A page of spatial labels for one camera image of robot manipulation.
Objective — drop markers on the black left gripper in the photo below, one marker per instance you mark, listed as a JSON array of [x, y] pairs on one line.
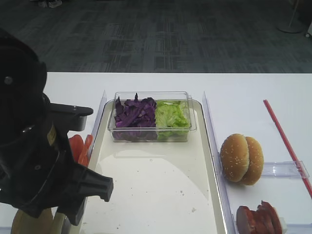
[[38, 170]]

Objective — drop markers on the bun bottom half white cut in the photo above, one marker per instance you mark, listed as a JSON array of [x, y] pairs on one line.
[[57, 223]]

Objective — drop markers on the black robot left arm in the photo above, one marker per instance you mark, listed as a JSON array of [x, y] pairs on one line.
[[22, 79]]

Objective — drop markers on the green lettuce pieces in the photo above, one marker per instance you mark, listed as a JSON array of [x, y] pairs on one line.
[[172, 115]]

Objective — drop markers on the dark red meat patty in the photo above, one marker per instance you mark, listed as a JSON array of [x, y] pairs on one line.
[[243, 218]]

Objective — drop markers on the red meat slices stack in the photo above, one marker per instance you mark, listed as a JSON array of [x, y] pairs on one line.
[[266, 219]]

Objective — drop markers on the white meat pusher block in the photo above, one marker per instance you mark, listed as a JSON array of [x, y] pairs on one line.
[[283, 225]]

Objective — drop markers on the purple cabbage shreds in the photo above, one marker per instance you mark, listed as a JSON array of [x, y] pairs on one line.
[[135, 114]]

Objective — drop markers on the clear plastic salad container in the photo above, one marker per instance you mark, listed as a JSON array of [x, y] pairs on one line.
[[157, 96]]

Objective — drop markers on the white metal tray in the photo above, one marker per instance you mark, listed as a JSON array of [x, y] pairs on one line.
[[159, 187]]

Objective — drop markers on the left sesame bun top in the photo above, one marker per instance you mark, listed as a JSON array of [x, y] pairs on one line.
[[234, 156]]

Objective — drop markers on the sesame bun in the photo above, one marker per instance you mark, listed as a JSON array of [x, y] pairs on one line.
[[256, 162], [234, 156]]

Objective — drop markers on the right sesame bun top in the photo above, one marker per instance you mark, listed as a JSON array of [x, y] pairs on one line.
[[256, 162]]

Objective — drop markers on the right red plastic strip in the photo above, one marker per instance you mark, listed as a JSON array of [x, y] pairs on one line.
[[290, 150]]

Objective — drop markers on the white floor stand base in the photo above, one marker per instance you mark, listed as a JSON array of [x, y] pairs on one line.
[[292, 26]]

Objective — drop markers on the bun bottom half on rail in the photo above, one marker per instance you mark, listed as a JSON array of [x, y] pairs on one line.
[[25, 224]]

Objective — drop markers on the right clear long guide rail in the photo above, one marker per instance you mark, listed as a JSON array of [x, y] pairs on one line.
[[229, 221]]

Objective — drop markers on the clear right bun slide rail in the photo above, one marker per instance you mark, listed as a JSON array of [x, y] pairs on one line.
[[287, 169]]

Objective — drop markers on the clear meat slide rail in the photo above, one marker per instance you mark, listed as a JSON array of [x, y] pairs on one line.
[[299, 229]]

